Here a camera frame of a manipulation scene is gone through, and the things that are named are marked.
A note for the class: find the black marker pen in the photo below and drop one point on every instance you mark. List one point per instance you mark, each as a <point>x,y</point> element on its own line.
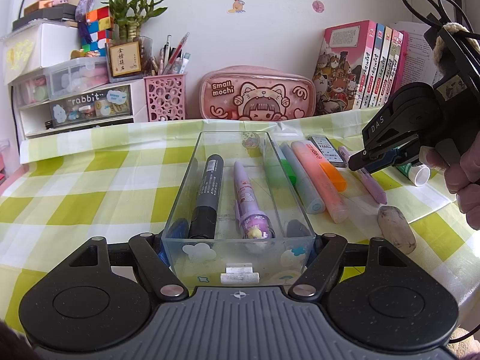
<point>203,221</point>

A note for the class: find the red pen in holder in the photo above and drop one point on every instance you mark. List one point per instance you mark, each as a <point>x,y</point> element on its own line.
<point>175,55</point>

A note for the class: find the white rabbit drawer organizer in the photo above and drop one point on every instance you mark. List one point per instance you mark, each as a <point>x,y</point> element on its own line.
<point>113,104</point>

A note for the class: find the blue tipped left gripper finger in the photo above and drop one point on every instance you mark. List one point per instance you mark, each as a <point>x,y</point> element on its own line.
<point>386,160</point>

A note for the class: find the pink cat pencil case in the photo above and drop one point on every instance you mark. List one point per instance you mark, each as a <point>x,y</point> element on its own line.
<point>256,94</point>

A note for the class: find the person's right hand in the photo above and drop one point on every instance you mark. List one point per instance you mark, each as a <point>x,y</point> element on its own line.
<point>461,179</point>

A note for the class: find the clear plastic organizer tray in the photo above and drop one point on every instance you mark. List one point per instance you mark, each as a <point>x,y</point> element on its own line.
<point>236,219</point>

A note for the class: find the lucky bamboo plant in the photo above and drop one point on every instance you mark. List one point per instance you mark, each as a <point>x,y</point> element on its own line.
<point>130,15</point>

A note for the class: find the framed calligraphy plaque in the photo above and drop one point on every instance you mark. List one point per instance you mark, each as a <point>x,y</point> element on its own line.
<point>124,62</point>

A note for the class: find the pink perforated pen holder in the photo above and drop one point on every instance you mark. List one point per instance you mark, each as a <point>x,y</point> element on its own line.
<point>165,97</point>

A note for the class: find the dirty white eraser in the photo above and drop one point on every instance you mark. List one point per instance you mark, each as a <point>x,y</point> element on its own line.
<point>395,228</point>

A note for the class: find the clear lidded plastic box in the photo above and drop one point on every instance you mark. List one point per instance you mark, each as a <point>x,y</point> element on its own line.
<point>75,76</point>

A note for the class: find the open white book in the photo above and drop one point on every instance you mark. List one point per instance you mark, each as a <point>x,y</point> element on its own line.
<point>416,59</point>

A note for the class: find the white storage box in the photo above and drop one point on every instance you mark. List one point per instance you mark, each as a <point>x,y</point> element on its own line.
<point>38,45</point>

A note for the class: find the green highlighter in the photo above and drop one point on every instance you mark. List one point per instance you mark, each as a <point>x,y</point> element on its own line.
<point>277,168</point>

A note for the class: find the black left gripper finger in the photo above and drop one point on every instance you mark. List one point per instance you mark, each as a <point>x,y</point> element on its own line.
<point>366,159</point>

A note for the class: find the purple mechanical pencil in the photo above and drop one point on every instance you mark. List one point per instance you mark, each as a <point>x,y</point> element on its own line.
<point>372,186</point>

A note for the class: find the pink orange highlighter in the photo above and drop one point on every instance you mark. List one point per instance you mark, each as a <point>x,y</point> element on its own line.
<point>334,204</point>

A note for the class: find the white green glue tube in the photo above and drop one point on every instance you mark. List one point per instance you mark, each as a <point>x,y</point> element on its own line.
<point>419,175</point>

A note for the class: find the colourful rubik's cube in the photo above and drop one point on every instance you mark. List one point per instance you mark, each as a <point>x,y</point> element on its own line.
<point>96,31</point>

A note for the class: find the pink comic box set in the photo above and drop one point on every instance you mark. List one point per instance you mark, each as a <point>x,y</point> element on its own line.
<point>357,66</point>

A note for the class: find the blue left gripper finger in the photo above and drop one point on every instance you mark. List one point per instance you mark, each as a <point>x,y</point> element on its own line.
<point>177,230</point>
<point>296,229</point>

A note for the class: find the light blue highlighter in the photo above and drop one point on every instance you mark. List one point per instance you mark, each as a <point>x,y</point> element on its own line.
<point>313,203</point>

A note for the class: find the purple cartoon character pen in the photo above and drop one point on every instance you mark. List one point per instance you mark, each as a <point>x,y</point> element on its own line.
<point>253,222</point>

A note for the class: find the black flat box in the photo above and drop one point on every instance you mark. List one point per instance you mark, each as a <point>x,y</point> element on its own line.
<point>60,12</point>

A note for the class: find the green checked tablecloth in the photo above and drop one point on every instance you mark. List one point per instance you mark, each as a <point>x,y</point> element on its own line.
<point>121,180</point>

